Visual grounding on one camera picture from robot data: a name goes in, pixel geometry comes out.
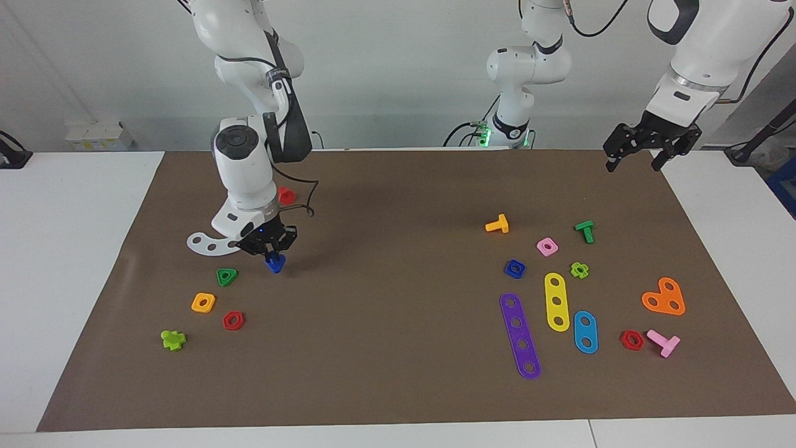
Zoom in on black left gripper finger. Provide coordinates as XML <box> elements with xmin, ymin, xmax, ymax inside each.
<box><xmin>650</xmin><ymin>128</ymin><xmax>702</xmax><ymax>172</ymax></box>
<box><xmin>603</xmin><ymin>123</ymin><xmax>644</xmax><ymax>173</ymax></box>

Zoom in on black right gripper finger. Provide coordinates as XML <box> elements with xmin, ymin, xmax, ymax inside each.
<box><xmin>278</xmin><ymin>226</ymin><xmax>298</xmax><ymax>262</ymax></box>
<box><xmin>235</xmin><ymin>241</ymin><xmax>274</xmax><ymax>262</ymax></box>

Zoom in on white curved perforated strip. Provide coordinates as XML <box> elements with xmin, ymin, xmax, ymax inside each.
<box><xmin>187</xmin><ymin>231</ymin><xmax>240</xmax><ymax>256</ymax></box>

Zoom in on black stand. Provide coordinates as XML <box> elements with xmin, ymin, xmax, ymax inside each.
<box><xmin>724</xmin><ymin>100</ymin><xmax>796</xmax><ymax>166</ymax></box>

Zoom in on blue crate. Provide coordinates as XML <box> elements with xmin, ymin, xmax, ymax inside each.
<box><xmin>766</xmin><ymin>156</ymin><xmax>796</xmax><ymax>218</ymax></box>

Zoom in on brown paper mat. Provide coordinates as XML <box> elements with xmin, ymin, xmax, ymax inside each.
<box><xmin>36</xmin><ymin>148</ymin><xmax>796</xmax><ymax>432</ymax></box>

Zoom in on yellow three-hole strip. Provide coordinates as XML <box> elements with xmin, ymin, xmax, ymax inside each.
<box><xmin>544</xmin><ymin>273</ymin><xmax>570</xmax><ymax>332</ymax></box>

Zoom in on orange heart-shaped plate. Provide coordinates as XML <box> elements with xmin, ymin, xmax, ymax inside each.
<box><xmin>641</xmin><ymin>277</ymin><xmax>686</xmax><ymax>316</ymax></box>

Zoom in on blue two-hole strip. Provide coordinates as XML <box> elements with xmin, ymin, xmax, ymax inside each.
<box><xmin>573</xmin><ymin>310</ymin><xmax>599</xmax><ymax>355</ymax></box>

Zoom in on white box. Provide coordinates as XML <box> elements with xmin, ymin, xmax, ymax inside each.
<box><xmin>65</xmin><ymin>120</ymin><xmax>134</xmax><ymax>152</ymax></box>

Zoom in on large pink toy bolt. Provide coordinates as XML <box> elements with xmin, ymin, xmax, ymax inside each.
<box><xmin>646</xmin><ymin>329</ymin><xmax>681</xmax><ymax>358</ymax></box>

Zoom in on purple four-hole strip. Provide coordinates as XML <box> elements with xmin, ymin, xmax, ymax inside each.
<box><xmin>499</xmin><ymin>292</ymin><xmax>542</xmax><ymax>380</ymax></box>

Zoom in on black device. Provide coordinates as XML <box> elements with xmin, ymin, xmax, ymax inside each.
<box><xmin>0</xmin><ymin>131</ymin><xmax>33</xmax><ymax>170</ymax></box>

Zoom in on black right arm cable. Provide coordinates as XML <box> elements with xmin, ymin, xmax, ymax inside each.
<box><xmin>218</xmin><ymin>55</ymin><xmax>320</xmax><ymax>218</ymax></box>

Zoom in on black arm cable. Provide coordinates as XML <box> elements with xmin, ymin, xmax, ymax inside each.
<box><xmin>563</xmin><ymin>0</ymin><xmax>796</xmax><ymax>105</ymax></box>
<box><xmin>218</xmin><ymin>55</ymin><xmax>320</xmax><ymax>218</ymax></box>

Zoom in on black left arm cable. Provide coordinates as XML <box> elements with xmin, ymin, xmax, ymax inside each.
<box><xmin>563</xmin><ymin>0</ymin><xmax>796</xmax><ymax>105</ymax></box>

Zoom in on black base cables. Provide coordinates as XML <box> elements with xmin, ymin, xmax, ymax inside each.
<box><xmin>443</xmin><ymin>120</ymin><xmax>492</xmax><ymax>148</ymax></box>

